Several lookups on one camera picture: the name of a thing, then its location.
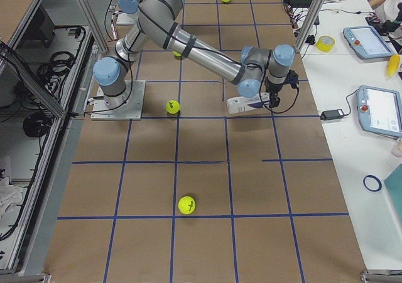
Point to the crumpled white cloth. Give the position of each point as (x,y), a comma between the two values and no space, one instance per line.
(11,196)

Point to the tennis ball near front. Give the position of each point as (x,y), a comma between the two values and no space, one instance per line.
(186,205)

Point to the teach pendant tablet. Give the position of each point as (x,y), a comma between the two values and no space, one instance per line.
(367,42)
(379,110)

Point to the yellow corn toy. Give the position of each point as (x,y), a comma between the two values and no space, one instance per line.
(393,65)

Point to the black power adapter brick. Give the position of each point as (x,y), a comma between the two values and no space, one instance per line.
(332,114)

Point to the teal box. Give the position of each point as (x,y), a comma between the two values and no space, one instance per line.
(393,195)

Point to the yellow tape roll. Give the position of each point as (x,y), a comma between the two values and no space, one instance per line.
(325,43)

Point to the near teach pendant tablet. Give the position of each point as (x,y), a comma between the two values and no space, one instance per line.
(379,110)

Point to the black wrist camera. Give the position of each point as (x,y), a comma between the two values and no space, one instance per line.
(292,78)

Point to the aluminium frame post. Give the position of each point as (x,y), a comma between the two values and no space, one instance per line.
(310,18)

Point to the far teach pendant tablet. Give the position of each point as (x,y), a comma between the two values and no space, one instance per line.
(367,42)

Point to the tennis ball near arm base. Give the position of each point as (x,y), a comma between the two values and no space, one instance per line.
(172,107)

